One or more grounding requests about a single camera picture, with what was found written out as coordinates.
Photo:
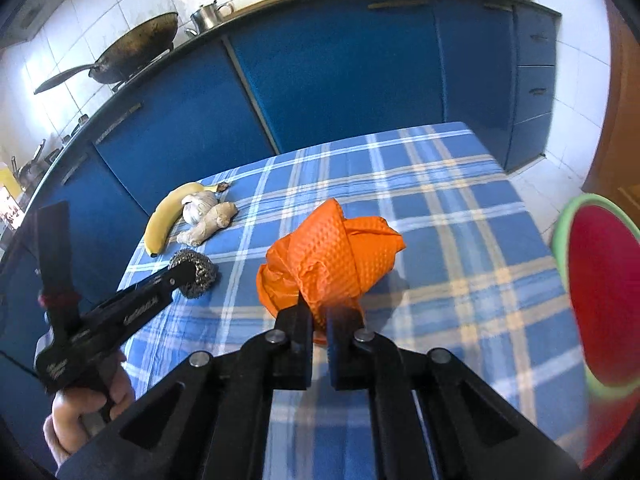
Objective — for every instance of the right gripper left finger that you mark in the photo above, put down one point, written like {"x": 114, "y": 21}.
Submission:
{"x": 209, "y": 417}

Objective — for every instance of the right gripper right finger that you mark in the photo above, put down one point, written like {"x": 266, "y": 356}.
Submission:
{"x": 431, "y": 416}

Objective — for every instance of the orange plastic bag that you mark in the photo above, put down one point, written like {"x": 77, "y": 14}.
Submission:
{"x": 327, "y": 269}

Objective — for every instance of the blue kitchen base cabinets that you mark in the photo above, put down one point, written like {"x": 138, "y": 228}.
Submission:
{"x": 306, "y": 100}

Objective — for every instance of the person's left hand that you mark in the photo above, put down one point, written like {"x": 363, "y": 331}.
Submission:
{"x": 63, "y": 431}

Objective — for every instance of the blue plaid tablecloth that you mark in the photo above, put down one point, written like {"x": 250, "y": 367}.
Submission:
{"x": 455, "y": 261}

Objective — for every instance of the steel wool scrubber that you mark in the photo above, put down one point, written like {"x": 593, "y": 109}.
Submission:
{"x": 205, "y": 272}

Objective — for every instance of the yellow banana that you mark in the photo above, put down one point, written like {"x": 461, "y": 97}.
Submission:
{"x": 167, "y": 213}

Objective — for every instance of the red plastic basin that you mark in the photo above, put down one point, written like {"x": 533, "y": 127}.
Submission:
{"x": 606, "y": 419}

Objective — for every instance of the garlic bulb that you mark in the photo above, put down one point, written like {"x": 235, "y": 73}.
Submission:
{"x": 196, "y": 205}

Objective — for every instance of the ginger root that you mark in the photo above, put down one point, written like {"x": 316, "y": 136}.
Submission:
{"x": 218, "y": 218}

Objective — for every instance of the red bin with green rim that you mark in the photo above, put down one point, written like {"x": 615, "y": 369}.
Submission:
{"x": 596, "y": 250}

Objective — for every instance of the wooden door with glass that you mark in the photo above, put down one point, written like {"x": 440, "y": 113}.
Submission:
{"x": 614, "y": 172}

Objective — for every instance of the black wok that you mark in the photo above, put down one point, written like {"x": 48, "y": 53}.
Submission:
{"x": 129, "y": 53}

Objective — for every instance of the steel teapot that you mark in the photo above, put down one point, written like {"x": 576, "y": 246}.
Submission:
{"x": 209, "y": 16}

